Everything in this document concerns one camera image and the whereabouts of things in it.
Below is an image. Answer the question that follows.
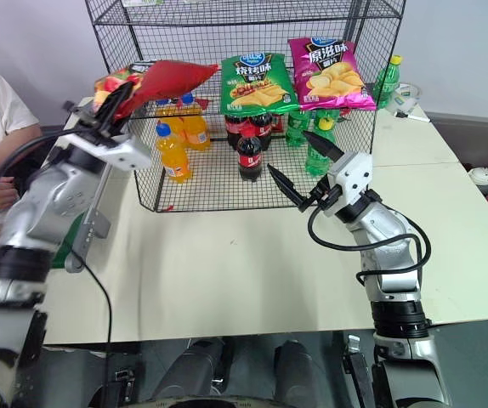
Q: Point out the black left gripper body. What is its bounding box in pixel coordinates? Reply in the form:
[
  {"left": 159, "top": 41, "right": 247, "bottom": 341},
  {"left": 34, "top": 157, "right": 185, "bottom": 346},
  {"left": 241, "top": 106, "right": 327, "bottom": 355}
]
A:
[{"left": 63, "top": 100, "right": 121, "bottom": 146}]

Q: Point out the green soda bottle yellow cap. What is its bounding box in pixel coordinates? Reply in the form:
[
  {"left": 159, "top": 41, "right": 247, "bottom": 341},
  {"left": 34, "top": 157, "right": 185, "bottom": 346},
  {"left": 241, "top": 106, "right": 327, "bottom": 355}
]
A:
[{"left": 372, "top": 54, "right": 405, "bottom": 110}]

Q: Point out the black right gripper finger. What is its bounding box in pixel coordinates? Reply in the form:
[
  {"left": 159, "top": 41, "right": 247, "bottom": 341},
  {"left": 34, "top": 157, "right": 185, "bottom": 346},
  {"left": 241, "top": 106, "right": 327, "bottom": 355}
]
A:
[
  {"left": 303, "top": 129, "right": 343, "bottom": 163},
  {"left": 266, "top": 162, "right": 308, "bottom": 207}
]

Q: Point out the white marker pen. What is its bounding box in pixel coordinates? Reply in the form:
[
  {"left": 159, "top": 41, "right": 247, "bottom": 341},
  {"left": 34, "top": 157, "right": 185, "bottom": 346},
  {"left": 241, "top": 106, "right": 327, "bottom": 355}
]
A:
[{"left": 395, "top": 110, "right": 433, "bottom": 124}]

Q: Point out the black wire rack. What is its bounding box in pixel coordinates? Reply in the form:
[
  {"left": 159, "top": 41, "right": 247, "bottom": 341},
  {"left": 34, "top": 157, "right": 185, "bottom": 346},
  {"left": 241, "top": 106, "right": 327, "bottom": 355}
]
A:
[{"left": 83, "top": 0, "right": 407, "bottom": 214}]

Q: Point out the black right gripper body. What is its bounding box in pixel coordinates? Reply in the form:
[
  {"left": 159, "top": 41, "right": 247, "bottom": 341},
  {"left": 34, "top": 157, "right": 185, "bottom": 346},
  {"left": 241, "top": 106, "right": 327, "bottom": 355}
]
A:
[{"left": 297, "top": 174, "right": 343, "bottom": 214}]

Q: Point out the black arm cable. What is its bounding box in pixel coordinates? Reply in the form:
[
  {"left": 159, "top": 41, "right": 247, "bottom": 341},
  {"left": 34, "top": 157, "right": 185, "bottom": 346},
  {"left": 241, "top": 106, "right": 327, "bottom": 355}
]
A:
[
  {"left": 0, "top": 130, "right": 114, "bottom": 346},
  {"left": 307, "top": 207, "right": 433, "bottom": 286}
]

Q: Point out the green chip bag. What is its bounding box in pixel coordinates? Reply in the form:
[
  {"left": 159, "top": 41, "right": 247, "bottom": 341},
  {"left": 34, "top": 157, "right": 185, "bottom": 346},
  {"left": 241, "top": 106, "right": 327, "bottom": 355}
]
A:
[{"left": 219, "top": 52, "right": 301, "bottom": 116}]

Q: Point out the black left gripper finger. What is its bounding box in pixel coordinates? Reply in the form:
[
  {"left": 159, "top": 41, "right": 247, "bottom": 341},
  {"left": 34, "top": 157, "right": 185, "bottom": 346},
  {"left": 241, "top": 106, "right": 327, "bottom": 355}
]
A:
[
  {"left": 94, "top": 80, "right": 135, "bottom": 128},
  {"left": 110, "top": 110, "right": 133, "bottom": 136}
]

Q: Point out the cola bottle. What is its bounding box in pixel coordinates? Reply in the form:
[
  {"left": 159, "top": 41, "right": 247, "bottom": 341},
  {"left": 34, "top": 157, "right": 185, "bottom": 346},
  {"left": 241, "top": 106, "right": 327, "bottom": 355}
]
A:
[
  {"left": 224, "top": 112, "right": 250, "bottom": 150},
  {"left": 250, "top": 111, "right": 275, "bottom": 152},
  {"left": 235, "top": 126, "right": 266, "bottom": 184}
]

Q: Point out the dark rounded shape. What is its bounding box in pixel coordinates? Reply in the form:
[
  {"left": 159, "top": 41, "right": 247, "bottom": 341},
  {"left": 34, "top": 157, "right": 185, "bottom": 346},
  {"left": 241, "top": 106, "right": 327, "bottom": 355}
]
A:
[
  {"left": 152, "top": 337, "right": 230, "bottom": 403},
  {"left": 272, "top": 338, "right": 328, "bottom": 408}
]

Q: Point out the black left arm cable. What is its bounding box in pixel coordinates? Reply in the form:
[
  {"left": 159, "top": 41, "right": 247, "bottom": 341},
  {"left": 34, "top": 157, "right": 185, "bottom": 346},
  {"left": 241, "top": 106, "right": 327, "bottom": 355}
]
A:
[{"left": 0, "top": 130, "right": 114, "bottom": 346}]

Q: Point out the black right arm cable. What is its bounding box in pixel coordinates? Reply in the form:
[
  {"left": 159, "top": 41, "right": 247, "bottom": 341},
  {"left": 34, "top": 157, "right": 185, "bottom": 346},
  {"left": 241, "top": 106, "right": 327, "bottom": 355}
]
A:
[{"left": 307, "top": 207, "right": 433, "bottom": 286}]

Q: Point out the magenta chip bag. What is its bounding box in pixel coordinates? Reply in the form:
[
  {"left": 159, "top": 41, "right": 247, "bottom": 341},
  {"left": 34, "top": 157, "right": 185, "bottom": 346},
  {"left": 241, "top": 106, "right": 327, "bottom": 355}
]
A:
[{"left": 287, "top": 37, "right": 377, "bottom": 111}]

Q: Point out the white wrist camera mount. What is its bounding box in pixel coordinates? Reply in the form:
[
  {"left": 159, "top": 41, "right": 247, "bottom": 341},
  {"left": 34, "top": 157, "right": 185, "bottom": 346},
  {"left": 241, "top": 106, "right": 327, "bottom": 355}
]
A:
[
  {"left": 326, "top": 151, "right": 375, "bottom": 206},
  {"left": 54, "top": 127, "right": 154, "bottom": 171}
]

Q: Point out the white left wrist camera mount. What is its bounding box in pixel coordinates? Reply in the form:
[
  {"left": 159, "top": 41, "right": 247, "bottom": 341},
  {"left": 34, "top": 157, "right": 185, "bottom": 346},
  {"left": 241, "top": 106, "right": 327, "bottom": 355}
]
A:
[{"left": 54, "top": 127, "right": 154, "bottom": 171}]

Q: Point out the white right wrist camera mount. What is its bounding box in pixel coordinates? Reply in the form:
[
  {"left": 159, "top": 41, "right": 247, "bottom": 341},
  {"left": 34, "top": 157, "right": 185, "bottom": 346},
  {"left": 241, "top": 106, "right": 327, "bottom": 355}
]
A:
[{"left": 326, "top": 151, "right": 375, "bottom": 206}]

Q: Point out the orange soda bottle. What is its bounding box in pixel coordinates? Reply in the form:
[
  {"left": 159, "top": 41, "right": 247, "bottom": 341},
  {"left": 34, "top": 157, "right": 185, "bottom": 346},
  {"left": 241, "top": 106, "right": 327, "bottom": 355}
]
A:
[
  {"left": 179, "top": 93, "right": 213, "bottom": 153},
  {"left": 155, "top": 122, "right": 194, "bottom": 185},
  {"left": 154, "top": 97, "right": 185, "bottom": 133}
]

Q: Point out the red yellow chip bag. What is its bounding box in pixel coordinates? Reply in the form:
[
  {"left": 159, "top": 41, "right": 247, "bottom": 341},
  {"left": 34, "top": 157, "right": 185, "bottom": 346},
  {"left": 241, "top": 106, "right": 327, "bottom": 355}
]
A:
[{"left": 94, "top": 63, "right": 156, "bottom": 112}]

